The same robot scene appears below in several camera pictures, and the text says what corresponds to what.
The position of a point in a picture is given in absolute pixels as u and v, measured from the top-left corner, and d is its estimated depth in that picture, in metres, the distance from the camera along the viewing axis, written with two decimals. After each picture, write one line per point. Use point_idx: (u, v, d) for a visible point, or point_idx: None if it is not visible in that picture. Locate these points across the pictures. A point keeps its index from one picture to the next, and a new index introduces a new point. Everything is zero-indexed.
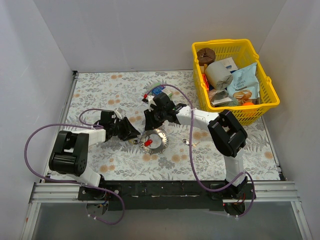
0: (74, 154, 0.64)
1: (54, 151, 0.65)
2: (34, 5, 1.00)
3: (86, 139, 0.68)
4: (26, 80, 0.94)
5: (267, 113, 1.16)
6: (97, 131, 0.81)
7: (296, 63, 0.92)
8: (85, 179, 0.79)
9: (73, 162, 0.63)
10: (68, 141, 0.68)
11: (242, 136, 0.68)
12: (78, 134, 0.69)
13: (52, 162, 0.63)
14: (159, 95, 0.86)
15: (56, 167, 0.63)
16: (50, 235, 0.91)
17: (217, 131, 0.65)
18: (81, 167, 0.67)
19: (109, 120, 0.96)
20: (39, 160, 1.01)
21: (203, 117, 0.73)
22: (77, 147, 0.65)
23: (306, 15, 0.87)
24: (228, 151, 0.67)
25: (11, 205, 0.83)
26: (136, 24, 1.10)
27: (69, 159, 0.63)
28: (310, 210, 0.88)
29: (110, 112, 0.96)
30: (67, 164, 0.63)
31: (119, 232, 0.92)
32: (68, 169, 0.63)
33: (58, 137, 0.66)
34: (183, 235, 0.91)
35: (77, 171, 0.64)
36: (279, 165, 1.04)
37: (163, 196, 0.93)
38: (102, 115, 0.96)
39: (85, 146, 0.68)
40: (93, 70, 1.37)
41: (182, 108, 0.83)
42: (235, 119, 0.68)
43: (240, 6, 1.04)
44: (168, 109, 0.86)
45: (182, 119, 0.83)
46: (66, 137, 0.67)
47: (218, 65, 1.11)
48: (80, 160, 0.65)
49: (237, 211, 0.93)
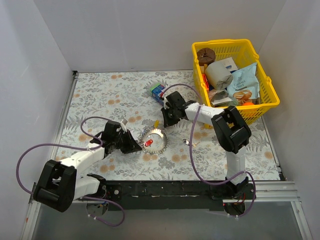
0: (58, 191, 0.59)
1: (38, 184, 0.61)
2: (35, 5, 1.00)
3: (72, 175, 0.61)
4: (26, 80, 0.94)
5: (267, 113, 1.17)
6: (92, 153, 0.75)
7: (296, 63, 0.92)
8: (79, 195, 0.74)
9: (57, 199, 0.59)
10: (56, 171, 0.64)
11: (245, 133, 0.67)
12: (67, 167, 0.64)
13: (37, 195, 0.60)
14: (172, 93, 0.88)
15: (40, 199, 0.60)
16: (49, 235, 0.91)
17: (220, 124, 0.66)
18: (67, 201, 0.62)
19: (112, 134, 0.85)
20: (39, 161, 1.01)
21: (209, 112, 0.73)
22: (61, 184, 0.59)
23: (306, 15, 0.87)
24: (229, 146, 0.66)
25: (11, 205, 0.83)
26: (135, 24, 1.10)
27: (53, 195, 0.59)
28: (310, 210, 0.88)
29: (116, 125, 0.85)
30: (51, 200, 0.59)
31: (119, 232, 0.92)
32: (52, 203, 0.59)
33: (45, 168, 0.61)
34: (183, 235, 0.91)
35: (60, 207, 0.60)
36: (279, 165, 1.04)
37: (163, 196, 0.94)
38: (106, 126, 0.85)
39: (73, 181, 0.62)
40: (93, 70, 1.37)
41: (191, 104, 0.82)
42: (240, 115, 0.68)
43: (240, 6, 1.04)
44: (179, 105, 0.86)
45: (190, 115, 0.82)
46: (54, 167, 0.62)
47: (218, 65, 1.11)
48: (65, 196, 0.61)
49: (237, 211, 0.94)
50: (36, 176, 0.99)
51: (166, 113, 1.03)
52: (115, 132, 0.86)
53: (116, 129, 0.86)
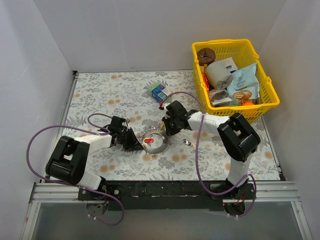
0: (71, 164, 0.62)
1: (51, 157, 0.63)
2: (35, 5, 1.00)
3: (85, 149, 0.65)
4: (26, 80, 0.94)
5: (267, 113, 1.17)
6: (101, 138, 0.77)
7: (296, 63, 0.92)
8: (82, 184, 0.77)
9: (69, 172, 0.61)
10: (69, 147, 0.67)
11: (254, 140, 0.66)
12: (80, 142, 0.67)
13: (49, 168, 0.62)
14: (172, 103, 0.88)
15: (53, 173, 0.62)
16: (49, 236, 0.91)
17: (227, 133, 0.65)
18: (78, 176, 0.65)
19: (118, 127, 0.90)
20: (39, 161, 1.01)
21: (213, 121, 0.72)
22: (75, 157, 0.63)
23: (306, 15, 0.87)
24: (239, 155, 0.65)
25: (11, 205, 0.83)
26: (135, 24, 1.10)
27: (66, 168, 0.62)
28: (310, 210, 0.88)
29: (122, 119, 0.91)
30: (63, 173, 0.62)
31: (119, 232, 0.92)
32: (63, 177, 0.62)
33: (59, 142, 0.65)
34: (183, 235, 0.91)
35: (72, 181, 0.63)
36: (279, 165, 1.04)
37: (163, 196, 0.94)
38: (113, 120, 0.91)
39: (85, 157, 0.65)
40: (93, 70, 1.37)
41: (193, 114, 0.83)
42: (246, 122, 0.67)
43: (240, 6, 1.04)
44: (180, 115, 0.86)
45: (193, 125, 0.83)
46: (67, 143, 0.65)
47: (218, 65, 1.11)
48: (77, 171, 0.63)
49: (237, 211, 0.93)
50: (36, 176, 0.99)
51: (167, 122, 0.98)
52: (121, 125, 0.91)
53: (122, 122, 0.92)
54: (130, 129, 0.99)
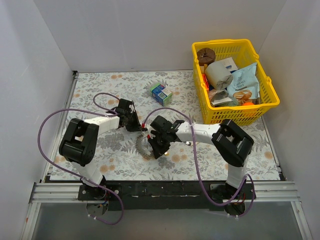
0: (82, 144, 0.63)
1: (63, 138, 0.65)
2: (35, 5, 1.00)
3: (96, 130, 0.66)
4: (26, 80, 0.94)
5: (267, 113, 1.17)
6: (109, 119, 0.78)
7: (296, 63, 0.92)
8: (88, 174, 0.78)
9: (81, 152, 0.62)
10: (80, 129, 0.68)
11: (249, 142, 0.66)
12: (90, 123, 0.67)
13: (61, 148, 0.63)
14: (156, 118, 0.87)
15: (65, 153, 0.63)
16: (50, 236, 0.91)
17: (223, 143, 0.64)
18: (89, 157, 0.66)
19: (125, 109, 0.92)
20: (38, 161, 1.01)
21: (205, 131, 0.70)
22: (86, 138, 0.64)
23: (306, 15, 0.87)
24: (238, 162, 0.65)
25: (11, 205, 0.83)
26: (135, 24, 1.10)
27: (78, 148, 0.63)
28: (310, 210, 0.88)
29: (129, 102, 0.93)
30: (75, 153, 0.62)
31: (119, 233, 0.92)
32: (76, 156, 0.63)
33: (69, 124, 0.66)
34: (183, 235, 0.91)
35: (84, 160, 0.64)
36: (279, 165, 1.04)
37: (164, 196, 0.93)
38: (120, 102, 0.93)
39: (95, 139, 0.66)
40: (93, 70, 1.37)
41: (180, 126, 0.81)
42: (237, 126, 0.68)
43: (240, 6, 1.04)
44: (167, 129, 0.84)
45: (183, 137, 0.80)
46: (77, 125, 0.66)
47: (218, 65, 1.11)
48: (89, 151, 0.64)
49: (237, 211, 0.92)
50: (36, 176, 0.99)
51: (153, 142, 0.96)
52: (128, 108, 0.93)
53: (128, 105, 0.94)
54: (135, 110, 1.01)
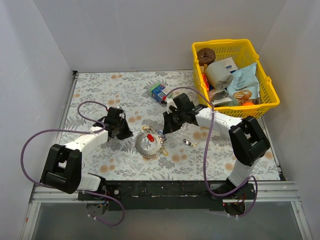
0: (65, 174, 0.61)
1: (45, 168, 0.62)
2: (35, 5, 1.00)
3: (78, 158, 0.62)
4: (26, 80, 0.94)
5: (267, 113, 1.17)
6: (96, 137, 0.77)
7: (296, 63, 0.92)
8: (82, 187, 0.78)
9: (65, 181, 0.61)
10: (62, 155, 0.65)
11: (264, 146, 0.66)
12: (72, 150, 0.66)
13: (44, 178, 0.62)
14: (180, 95, 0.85)
15: (48, 183, 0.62)
16: (49, 236, 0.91)
17: (239, 137, 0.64)
18: (75, 183, 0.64)
19: (115, 119, 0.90)
20: (39, 161, 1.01)
21: (225, 121, 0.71)
22: (68, 166, 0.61)
23: (306, 15, 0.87)
24: (246, 160, 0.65)
25: (11, 205, 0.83)
26: (135, 24, 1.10)
27: (61, 177, 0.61)
28: (310, 210, 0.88)
29: (119, 111, 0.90)
30: (59, 182, 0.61)
31: (119, 233, 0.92)
32: (60, 186, 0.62)
33: (50, 151, 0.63)
34: (183, 235, 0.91)
35: (68, 188, 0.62)
36: (279, 165, 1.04)
37: (163, 196, 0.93)
38: (109, 112, 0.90)
39: (79, 165, 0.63)
40: (93, 70, 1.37)
41: (203, 110, 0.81)
42: (258, 126, 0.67)
43: (239, 6, 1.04)
44: (187, 109, 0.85)
45: (201, 121, 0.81)
46: (59, 151, 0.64)
47: (218, 65, 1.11)
48: (73, 179, 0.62)
49: (237, 211, 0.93)
50: (36, 176, 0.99)
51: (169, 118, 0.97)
52: (118, 118, 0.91)
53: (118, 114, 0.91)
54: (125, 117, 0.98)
